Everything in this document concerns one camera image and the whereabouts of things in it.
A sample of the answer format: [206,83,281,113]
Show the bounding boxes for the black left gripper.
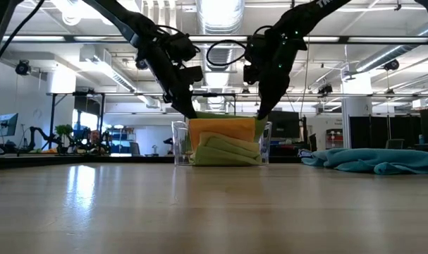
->
[135,30,202,120]

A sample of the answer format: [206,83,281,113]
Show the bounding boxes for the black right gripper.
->
[245,30,309,121]

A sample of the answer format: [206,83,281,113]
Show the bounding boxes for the orange microfiber towel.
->
[188,117,257,151]

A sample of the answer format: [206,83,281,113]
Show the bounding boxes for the yellow microfiber towel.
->
[198,131,261,153]

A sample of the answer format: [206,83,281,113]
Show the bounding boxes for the pale green microfiber towel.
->
[193,136,263,167]

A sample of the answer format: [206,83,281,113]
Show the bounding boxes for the blue microfiber towel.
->
[300,147,428,176]

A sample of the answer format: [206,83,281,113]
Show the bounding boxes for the black monitor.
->
[268,109,301,139]

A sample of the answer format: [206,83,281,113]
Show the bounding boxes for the clear plastic bin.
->
[171,121,273,167]

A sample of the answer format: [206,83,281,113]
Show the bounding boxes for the white and blue bag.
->
[297,148,316,160]

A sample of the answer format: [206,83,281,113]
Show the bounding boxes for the red and white cabinet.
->
[326,128,344,150]

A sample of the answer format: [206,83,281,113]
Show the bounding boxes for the black stand with screen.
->
[46,92,106,147]

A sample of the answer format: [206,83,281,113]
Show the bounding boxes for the black partition panels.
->
[349,115,422,149]

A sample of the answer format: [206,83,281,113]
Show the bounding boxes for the black light bar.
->
[1,34,428,45]

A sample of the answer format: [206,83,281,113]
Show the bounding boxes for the green potted plant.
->
[54,123,75,153]

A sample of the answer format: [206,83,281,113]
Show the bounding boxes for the grey office chair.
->
[385,138,405,150]

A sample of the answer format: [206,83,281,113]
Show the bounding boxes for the grey framed monitor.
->
[0,112,19,138]

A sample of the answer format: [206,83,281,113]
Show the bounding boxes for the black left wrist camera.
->
[180,66,204,86]

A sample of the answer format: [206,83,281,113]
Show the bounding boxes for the thin hanging cable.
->
[300,35,312,117]

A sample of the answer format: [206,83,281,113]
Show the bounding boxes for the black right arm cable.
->
[205,25,274,67]

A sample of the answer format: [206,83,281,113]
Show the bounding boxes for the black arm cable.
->
[0,0,46,79]
[205,25,274,67]

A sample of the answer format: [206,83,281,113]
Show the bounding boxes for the black aluminium table frame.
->
[0,154,303,171]

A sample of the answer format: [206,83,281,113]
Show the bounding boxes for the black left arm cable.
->
[0,0,46,79]

